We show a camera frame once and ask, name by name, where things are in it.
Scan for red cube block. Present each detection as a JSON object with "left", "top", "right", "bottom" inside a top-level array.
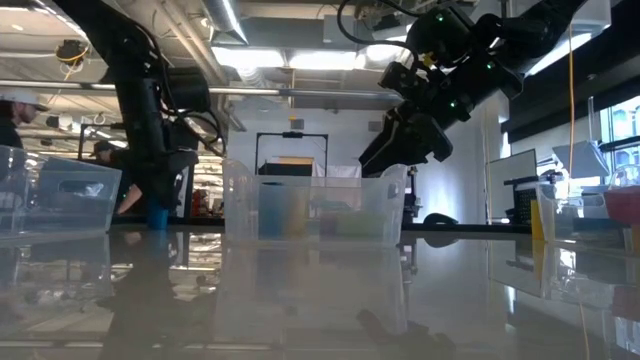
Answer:
[{"left": 603, "top": 186, "right": 640, "bottom": 227}]

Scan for black ceiling cable reel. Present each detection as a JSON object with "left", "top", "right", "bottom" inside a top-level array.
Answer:
[{"left": 54, "top": 38, "right": 91, "bottom": 66}]

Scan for narrow silver ventilation duct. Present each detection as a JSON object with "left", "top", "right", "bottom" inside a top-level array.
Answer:
[{"left": 200, "top": 0, "right": 250, "bottom": 46}]

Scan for grey ceiling box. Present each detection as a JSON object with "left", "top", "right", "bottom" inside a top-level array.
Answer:
[{"left": 321, "top": 13, "right": 357, "bottom": 50}]

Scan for ceiling light panel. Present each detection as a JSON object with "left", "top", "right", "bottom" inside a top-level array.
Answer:
[
  {"left": 210, "top": 46, "right": 287, "bottom": 70},
  {"left": 288, "top": 49, "right": 361, "bottom": 72}
]

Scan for yellow cube block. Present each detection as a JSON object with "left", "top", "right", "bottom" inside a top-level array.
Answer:
[{"left": 530, "top": 198, "right": 544, "bottom": 241}]

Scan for white-screen monitor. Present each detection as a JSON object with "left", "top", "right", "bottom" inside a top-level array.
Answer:
[{"left": 486, "top": 148, "right": 539, "bottom": 220}]

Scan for yellow hanging cord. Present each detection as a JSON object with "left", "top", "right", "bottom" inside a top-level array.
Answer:
[{"left": 567, "top": 22, "right": 575, "bottom": 194}]

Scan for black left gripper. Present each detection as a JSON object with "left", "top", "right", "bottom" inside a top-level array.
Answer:
[{"left": 124, "top": 146, "right": 200, "bottom": 212}]

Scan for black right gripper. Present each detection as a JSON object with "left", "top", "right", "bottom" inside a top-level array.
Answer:
[{"left": 358, "top": 53, "right": 524, "bottom": 178}]

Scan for grey horizontal ceiling pipe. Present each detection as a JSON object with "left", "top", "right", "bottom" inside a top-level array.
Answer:
[{"left": 207, "top": 85, "right": 404, "bottom": 104}]

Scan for black aluminium table frame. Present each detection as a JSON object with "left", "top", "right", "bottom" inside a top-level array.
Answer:
[{"left": 112, "top": 214, "right": 534, "bottom": 235}]

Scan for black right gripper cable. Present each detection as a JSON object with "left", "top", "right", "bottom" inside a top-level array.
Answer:
[{"left": 335, "top": 0, "right": 424, "bottom": 69}]

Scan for clear plastic bin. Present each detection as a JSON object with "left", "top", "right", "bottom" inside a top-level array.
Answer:
[
  {"left": 530, "top": 167, "right": 640, "bottom": 251},
  {"left": 222, "top": 158, "right": 409, "bottom": 249},
  {"left": 0, "top": 144, "right": 124, "bottom": 236}
]

